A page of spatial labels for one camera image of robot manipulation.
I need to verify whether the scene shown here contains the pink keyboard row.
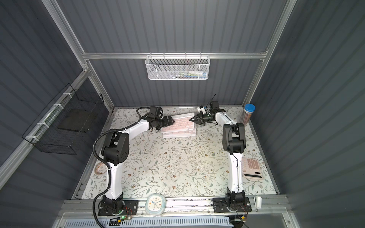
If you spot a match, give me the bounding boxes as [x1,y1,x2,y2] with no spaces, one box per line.
[162,129,197,138]
[161,113,195,134]

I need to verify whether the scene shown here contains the mint analog clock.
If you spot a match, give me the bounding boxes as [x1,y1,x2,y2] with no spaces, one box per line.
[144,193,166,216]

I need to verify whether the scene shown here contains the black corrugated cable hose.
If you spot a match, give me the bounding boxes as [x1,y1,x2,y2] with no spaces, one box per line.
[92,106,152,228]

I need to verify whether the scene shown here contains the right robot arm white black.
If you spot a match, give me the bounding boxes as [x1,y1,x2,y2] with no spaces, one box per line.
[190,101,246,210]

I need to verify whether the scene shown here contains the small white device on rail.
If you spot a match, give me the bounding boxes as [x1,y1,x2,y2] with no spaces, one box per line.
[254,195,262,211]

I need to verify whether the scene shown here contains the blue lid pencil tube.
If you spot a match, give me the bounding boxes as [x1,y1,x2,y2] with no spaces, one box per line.
[238,104,256,125]

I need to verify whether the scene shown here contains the black wire basket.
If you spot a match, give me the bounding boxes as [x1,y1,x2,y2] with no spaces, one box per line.
[22,86,104,155]

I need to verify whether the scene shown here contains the pink calculator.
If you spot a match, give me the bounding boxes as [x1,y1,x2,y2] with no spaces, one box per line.
[242,158,263,180]

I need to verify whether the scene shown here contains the white ventilated cable duct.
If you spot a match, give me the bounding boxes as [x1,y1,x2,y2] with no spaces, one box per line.
[64,216,234,228]

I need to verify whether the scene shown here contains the white wire mesh basket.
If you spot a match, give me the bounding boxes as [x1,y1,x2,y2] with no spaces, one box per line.
[145,56,211,80]

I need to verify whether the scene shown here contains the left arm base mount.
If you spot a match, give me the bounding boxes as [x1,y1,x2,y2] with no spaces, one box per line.
[98,198,139,216]

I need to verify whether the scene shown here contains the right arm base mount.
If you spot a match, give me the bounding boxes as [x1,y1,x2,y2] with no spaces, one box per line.
[210,197,252,213]

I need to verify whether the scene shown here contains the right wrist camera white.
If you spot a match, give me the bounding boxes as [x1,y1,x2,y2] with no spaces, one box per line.
[197,105,207,114]

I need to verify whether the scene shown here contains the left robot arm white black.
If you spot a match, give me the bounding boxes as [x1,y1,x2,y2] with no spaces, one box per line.
[93,106,175,203]

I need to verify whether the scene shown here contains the tape roll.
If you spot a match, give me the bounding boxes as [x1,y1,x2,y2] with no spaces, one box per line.
[94,162,107,175]

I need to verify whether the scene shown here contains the black pad in basket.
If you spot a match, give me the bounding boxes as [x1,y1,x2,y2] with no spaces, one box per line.
[58,109,95,133]

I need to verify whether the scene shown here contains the pens in white basket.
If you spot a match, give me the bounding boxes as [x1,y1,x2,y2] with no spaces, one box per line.
[168,71,208,79]

